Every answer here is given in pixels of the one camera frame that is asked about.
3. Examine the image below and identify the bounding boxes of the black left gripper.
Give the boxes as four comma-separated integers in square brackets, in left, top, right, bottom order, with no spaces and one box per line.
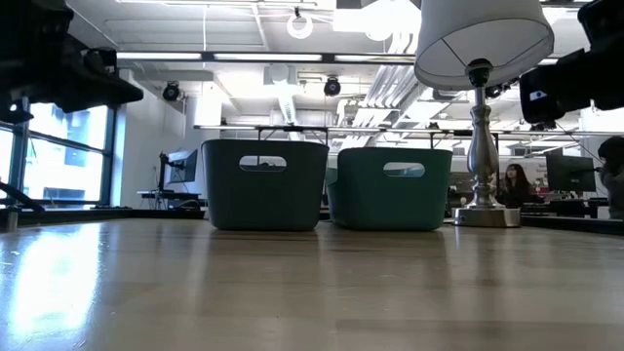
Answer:
[0,0,144,126]

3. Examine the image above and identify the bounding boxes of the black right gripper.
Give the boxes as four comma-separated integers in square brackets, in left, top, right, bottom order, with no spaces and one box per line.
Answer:
[577,0,624,111]

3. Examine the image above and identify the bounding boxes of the monitor on black arm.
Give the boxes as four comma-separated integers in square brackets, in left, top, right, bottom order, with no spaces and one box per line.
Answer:
[158,148,200,194]

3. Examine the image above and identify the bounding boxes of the person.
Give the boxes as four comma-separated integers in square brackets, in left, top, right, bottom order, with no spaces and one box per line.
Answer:
[597,135,624,220]

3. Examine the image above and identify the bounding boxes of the dark office monitor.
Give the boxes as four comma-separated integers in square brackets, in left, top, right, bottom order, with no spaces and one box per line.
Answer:
[544,153,598,194]

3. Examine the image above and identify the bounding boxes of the office desk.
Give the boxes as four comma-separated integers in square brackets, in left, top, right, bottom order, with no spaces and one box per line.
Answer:
[136,189,205,211]

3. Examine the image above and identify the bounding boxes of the white shade silver table lamp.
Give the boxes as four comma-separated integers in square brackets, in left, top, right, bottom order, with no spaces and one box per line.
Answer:
[413,0,556,229]

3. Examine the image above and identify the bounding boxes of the person seated at desk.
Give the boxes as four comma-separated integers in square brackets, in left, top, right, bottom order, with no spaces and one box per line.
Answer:
[495,163,546,210]

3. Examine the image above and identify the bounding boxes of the blue-grey plastic bin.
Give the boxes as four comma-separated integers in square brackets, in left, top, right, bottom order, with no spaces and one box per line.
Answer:
[200,138,331,232]

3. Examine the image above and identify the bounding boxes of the round white ceiling lamp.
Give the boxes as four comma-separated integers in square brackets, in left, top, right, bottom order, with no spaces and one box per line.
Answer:
[286,13,315,41]

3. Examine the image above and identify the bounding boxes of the green plastic bin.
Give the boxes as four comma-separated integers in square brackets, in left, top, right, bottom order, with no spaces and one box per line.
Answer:
[325,146,454,232]

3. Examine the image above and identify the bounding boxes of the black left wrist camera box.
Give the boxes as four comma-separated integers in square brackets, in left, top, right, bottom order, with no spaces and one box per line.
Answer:
[83,46,119,75]

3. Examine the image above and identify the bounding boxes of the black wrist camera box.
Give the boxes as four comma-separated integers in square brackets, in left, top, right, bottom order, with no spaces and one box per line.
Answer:
[518,47,594,125]
[83,46,119,75]

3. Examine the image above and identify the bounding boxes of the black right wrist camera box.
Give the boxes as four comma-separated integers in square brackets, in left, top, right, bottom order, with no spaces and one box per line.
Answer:
[518,47,594,125]

